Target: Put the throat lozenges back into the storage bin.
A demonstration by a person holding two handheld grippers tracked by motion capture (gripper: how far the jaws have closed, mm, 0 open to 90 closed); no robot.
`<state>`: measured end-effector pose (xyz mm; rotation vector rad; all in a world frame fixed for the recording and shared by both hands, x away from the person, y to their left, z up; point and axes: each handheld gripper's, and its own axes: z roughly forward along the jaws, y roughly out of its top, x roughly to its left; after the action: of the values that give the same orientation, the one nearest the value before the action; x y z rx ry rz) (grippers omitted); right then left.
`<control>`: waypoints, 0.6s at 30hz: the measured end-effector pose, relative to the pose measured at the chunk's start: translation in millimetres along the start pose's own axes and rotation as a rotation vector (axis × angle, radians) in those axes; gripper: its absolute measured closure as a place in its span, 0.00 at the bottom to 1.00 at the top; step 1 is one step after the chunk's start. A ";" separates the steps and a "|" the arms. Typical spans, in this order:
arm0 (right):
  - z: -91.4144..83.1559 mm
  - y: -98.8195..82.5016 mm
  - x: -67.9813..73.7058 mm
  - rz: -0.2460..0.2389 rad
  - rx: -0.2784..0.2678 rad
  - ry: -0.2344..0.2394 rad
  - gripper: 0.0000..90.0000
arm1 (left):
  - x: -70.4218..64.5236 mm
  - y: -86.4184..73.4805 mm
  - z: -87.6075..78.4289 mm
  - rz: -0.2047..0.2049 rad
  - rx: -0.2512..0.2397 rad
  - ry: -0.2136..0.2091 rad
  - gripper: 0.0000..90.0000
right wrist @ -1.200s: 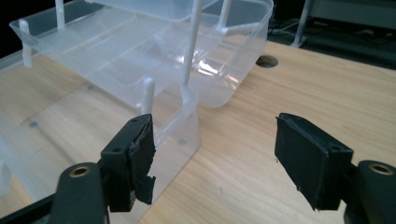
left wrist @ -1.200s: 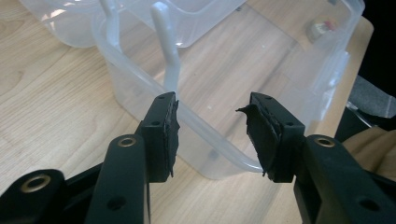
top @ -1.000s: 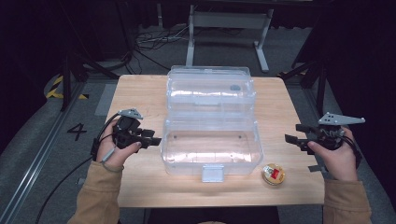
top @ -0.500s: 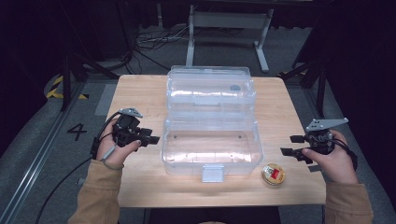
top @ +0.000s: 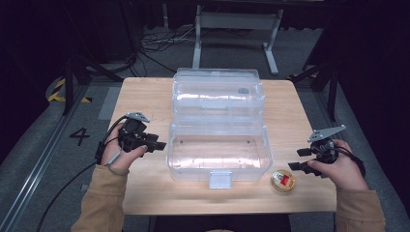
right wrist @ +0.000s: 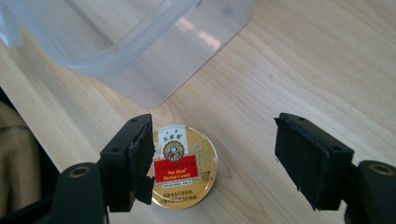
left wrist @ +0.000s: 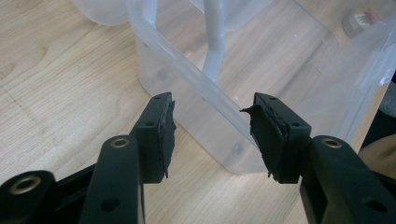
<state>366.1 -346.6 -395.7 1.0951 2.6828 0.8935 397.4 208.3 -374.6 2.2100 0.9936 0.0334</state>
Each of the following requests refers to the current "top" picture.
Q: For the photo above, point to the black tripod stand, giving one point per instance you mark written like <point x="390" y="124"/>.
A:
<point x="68" y="83"/>
<point x="332" y="87"/>

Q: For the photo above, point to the person's right hand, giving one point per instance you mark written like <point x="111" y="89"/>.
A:
<point x="346" y="174"/>

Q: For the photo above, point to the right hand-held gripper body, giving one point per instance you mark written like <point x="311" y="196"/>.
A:
<point x="325" y="150"/>

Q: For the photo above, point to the person's left hand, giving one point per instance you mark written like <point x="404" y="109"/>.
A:
<point x="122" y="161"/>

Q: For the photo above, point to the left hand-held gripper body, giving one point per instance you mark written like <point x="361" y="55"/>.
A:
<point x="133" y="137"/>

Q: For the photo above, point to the aluminium floor rail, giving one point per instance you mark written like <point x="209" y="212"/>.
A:
<point x="35" y="167"/>

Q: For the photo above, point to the grey metal stand frame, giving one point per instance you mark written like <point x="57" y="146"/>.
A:
<point x="237" y="21"/>

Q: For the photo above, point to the clear plastic storage box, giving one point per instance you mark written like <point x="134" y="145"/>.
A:
<point x="219" y="151"/>

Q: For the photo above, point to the round gold tin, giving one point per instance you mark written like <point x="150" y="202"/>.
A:
<point x="283" y="181"/>

